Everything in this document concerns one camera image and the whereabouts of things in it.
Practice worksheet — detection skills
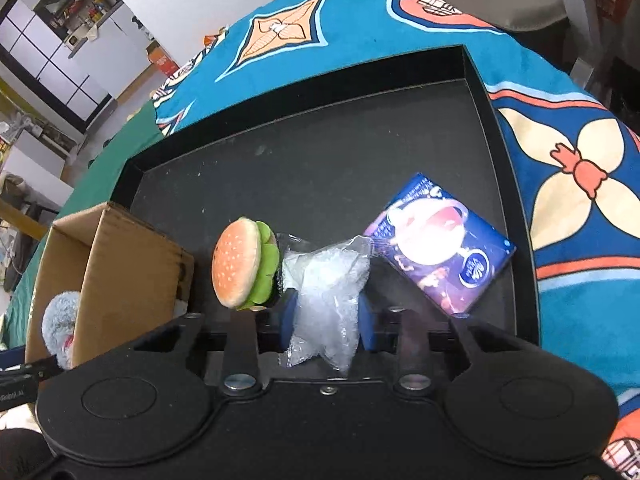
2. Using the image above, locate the orange cardboard box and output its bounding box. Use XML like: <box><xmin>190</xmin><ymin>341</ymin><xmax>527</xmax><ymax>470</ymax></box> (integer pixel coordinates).
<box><xmin>146</xmin><ymin>45</ymin><xmax>180</xmax><ymax>78</ymax></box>

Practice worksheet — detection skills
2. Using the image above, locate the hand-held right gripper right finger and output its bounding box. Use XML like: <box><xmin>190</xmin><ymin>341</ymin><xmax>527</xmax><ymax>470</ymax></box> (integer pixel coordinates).
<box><xmin>356</xmin><ymin>302</ymin><xmax>526</xmax><ymax>396</ymax></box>

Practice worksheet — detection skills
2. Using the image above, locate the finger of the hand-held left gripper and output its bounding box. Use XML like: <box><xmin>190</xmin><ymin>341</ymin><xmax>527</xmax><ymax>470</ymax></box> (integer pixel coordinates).
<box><xmin>22</xmin><ymin>355</ymin><xmax>66</xmax><ymax>378</ymax></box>

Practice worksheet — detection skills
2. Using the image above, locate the black framed glass door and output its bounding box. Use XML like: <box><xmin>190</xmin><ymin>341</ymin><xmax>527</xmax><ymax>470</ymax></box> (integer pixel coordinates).
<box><xmin>0</xmin><ymin>0</ymin><xmax>116</xmax><ymax>133</ymax></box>

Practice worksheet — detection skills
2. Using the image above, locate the burger plush toy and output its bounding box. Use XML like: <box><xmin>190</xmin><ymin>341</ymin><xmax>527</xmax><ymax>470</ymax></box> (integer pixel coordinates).
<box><xmin>211</xmin><ymin>216</ymin><xmax>279</xmax><ymax>312</ymax></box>

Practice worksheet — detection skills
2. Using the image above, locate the white kitchen cabinet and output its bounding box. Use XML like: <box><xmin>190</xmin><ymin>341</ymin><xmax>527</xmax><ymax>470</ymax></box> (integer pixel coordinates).
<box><xmin>65</xmin><ymin>10</ymin><xmax>166</xmax><ymax>101</ymax></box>

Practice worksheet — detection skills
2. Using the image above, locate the orange bag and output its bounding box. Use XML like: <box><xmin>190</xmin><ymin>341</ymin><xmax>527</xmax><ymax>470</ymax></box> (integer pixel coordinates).
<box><xmin>202</xmin><ymin>27</ymin><xmax>231</xmax><ymax>50</ymax></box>

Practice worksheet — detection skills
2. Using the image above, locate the table with yellow leg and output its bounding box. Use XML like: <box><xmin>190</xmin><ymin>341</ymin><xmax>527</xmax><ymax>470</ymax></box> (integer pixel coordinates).
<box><xmin>0</xmin><ymin>200</ymin><xmax>51</xmax><ymax>241</ymax></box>

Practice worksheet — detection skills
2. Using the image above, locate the purple tissue packet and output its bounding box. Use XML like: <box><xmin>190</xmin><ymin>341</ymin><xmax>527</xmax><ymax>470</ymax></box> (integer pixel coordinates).
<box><xmin>364</xmin><ymin>172</ymin><xmax>517</xmax><ymax>317</ymax></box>

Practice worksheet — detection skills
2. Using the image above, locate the grey-blue fluffy plush toy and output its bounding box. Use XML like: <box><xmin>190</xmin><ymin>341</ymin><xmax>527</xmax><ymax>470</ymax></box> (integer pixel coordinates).
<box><xmin>41</xmin><ymin>290</ymin><xmax>83</xmax><ymax>368</ymax></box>

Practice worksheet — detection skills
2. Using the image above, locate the clear plastic bag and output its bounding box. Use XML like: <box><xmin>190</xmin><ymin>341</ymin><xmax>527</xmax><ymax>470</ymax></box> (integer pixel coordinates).
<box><xmin>277</xmin><ymin>234</ymin><xmax>375</xmax><ymax>373</ymax></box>

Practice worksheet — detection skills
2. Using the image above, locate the black tray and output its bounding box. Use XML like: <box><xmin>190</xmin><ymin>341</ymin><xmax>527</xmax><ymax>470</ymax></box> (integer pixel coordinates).
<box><xmin>107</xmin><ymin>45</ymin><xmax>543</xmax><ymax>356</ymax></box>

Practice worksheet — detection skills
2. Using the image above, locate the brown cardboard box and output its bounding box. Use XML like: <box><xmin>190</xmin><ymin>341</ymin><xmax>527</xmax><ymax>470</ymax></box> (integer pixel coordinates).
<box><xmin>24</xmin><ymin>201</ymin><xmax>196</xmax><ymax>371</ymax></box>

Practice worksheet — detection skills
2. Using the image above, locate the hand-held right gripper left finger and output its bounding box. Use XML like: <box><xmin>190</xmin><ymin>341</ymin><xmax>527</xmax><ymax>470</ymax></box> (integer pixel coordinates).
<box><xmin>127</xmin><ymin>292</ymin><xmax>301</xmax><ymax>396</ymax></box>

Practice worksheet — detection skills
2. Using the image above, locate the blue patterned blanket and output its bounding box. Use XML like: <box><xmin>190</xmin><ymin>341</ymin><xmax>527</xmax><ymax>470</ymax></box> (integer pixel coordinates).
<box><xmin>150</xmin><ymin>0</ymin><xmax>640</xmax><ymax>480</ymax></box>

